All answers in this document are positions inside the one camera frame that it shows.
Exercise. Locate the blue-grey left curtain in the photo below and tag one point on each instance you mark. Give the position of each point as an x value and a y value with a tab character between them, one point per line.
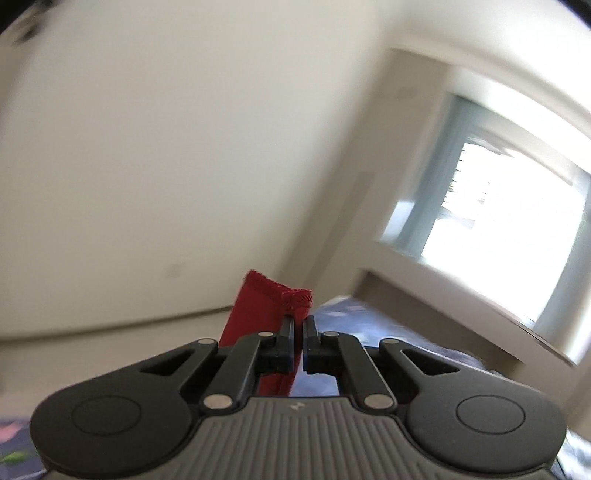
463	117

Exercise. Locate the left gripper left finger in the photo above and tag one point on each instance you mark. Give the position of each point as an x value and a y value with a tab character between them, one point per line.
277	351

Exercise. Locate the dark red garment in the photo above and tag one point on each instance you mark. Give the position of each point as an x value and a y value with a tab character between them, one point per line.
259	309

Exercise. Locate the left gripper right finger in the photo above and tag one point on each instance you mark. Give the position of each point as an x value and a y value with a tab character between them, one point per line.
320	349

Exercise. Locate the blue plaid floral quilt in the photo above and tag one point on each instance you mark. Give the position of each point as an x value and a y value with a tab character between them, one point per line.
398	407

